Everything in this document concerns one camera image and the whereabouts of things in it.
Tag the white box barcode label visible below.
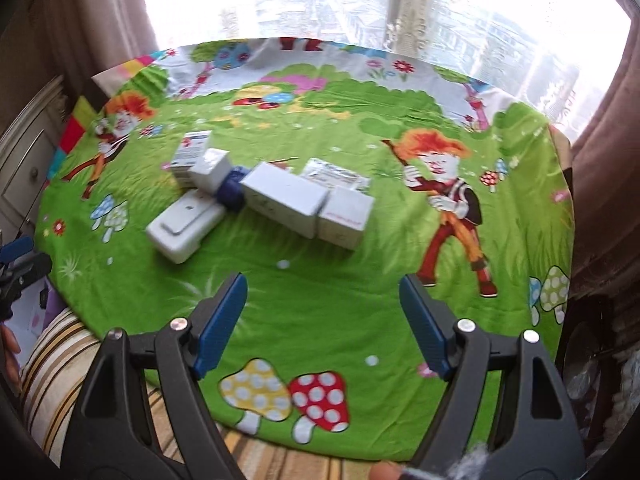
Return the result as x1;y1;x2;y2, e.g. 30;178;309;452
189;148;234;197

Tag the brown striped blanket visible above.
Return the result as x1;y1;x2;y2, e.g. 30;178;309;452
19;307;401;480

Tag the person's left hand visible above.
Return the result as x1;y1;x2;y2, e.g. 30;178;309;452
0;324;22;396

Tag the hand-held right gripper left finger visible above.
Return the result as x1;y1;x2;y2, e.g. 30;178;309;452
62;272;248;480

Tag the small dark blue box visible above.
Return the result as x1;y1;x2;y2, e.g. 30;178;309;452
214;165;249;212

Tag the dark furniture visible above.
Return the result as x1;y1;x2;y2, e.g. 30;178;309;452
554;270;640;463

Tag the brown curtain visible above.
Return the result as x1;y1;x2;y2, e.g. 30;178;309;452
567;20;640;286
0;0;156;128

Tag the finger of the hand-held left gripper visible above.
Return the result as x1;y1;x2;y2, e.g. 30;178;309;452
0;237;35;267

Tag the small white box blue stripe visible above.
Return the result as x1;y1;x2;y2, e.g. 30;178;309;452
169;130;213;187

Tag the sheer lace curtain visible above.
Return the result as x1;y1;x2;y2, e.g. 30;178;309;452
382;0;506;58

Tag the green cartoon printed blanket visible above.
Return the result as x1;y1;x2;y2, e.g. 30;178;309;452
34;35;577;462

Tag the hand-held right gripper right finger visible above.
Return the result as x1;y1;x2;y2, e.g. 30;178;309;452
400;274;586;480

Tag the plastic wrapped white box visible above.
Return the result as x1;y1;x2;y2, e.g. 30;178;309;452
299;157;372;194

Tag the flat white box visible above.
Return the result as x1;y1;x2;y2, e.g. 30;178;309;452
146;192;227;265

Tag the window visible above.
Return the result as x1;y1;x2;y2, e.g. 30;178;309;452
134;0;632;137

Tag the white cube box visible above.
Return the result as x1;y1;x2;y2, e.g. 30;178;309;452
316;185;376;251

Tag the large white box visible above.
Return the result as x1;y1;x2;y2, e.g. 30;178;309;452
241;162;331;239

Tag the purple cardboard box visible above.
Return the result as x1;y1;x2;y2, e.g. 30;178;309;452
9;280;55;348

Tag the white carved dresser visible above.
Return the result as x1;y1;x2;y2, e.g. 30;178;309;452
0;76;68;243

